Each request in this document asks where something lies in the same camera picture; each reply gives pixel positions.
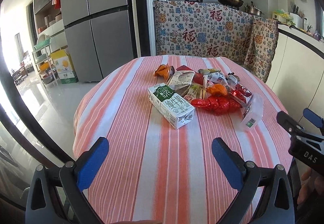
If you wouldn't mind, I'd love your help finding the orange plastic bag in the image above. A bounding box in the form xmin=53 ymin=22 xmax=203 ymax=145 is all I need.
xmin=206 ymin=84 xmax=228 ymax=96

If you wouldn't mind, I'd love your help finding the yellow cardboard box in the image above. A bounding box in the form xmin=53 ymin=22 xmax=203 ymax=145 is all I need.
xmin=50 ymin=49 xmax=79 ymax=84

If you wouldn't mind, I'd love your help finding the green white milk carton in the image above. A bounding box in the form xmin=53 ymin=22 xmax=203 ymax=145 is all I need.
xmin=148 ymin=83 xmax=195 ymax=130

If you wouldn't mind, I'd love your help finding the beige green snack wrapper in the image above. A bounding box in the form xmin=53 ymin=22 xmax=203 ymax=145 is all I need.
xmin=183 ymin=83 xmax=203 ymax=103

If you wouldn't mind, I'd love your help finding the patterned fu cloth cover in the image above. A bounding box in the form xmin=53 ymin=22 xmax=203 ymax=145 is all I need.
xmin=153 ymin=1 xmax=278 ymax=82

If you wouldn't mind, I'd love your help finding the black wok pan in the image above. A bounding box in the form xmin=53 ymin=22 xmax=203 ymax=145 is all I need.
xmin=217 ymin=0 xmax=244 ymax=8

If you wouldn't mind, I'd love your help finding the green storage rack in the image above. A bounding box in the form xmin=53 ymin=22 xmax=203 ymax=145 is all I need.
xmin=32 ymin=34 xmax=58 ymax=88

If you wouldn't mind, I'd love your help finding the red fries snack bag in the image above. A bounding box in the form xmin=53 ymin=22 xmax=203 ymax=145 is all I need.
xmin=199 ymin=79 xmax=208 ymax=99

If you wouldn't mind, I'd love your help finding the grey refrigerator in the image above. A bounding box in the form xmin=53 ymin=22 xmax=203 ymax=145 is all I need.
xmin=60 ymin=0 xmax=138 ymax=83

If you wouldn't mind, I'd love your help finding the red long snack wrapper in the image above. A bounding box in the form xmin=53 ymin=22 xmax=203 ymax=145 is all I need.
xmin=176 ymin=65 xmax=204 ymax=85

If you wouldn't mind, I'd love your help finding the crushed white paper box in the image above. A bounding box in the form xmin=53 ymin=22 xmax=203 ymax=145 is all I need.
xmin=167 ymin=70 xmax=195 ymax=95

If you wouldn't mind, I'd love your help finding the steel pot with lid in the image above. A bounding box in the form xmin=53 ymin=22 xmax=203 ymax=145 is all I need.
xmin=244 ymin=1 xmax=262 ymax=17

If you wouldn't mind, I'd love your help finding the red knotted plastic bag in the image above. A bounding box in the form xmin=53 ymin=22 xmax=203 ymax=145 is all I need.
xmin=191 ymin=96 xmax=242 ymax=114

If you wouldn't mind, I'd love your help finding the red foil wrapper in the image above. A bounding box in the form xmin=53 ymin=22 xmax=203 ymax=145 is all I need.
xmin=230 ymin=83 xmax=253 ymax=105

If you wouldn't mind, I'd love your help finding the yellow grey chip bag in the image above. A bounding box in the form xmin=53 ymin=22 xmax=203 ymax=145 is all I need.
xmin=198 ymin=68 xmax=218 ymax=75

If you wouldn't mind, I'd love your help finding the white utensil holder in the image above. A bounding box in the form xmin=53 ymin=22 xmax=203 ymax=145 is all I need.
xmin=289 ymin=4 xmax=304 ymax=28

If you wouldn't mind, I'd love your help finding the pink striped tablecloth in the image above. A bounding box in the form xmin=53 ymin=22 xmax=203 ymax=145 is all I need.
xmin=73 ymin=55 xmax=292 ymax=223

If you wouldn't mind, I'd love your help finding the right hand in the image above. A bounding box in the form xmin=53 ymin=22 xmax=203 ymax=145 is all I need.
xmin=297 ymin=168 xmax=324 ymax=205

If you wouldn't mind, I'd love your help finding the white grey snack wrapper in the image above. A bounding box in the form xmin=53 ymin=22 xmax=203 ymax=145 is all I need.
xmin=205 ymin=71 xmax=228 ymax=86

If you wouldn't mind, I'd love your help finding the white kitchen counter cabinet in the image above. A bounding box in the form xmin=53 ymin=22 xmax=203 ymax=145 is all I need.
xmin=266 ymin=24 xmax=323 ymax=134

